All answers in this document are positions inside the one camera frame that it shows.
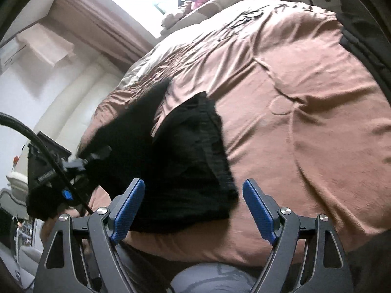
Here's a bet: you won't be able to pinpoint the black pants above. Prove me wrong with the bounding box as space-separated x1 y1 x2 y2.
78 79 238 234

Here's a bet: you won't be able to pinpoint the person's left hand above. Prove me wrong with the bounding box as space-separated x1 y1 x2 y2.
39 205 92 257

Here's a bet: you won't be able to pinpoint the brown bed blanket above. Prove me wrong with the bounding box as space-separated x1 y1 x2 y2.
80 0 390 251

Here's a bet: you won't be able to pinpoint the brown curtain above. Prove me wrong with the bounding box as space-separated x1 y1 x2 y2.
49 0 157 72

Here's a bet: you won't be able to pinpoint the cow print pillow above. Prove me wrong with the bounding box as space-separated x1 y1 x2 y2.
160 0 244 38

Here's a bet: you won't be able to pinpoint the black cable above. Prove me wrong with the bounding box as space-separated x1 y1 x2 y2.
0 112 95 216

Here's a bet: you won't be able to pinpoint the black cord on bed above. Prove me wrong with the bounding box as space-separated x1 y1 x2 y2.
218 4 290 42

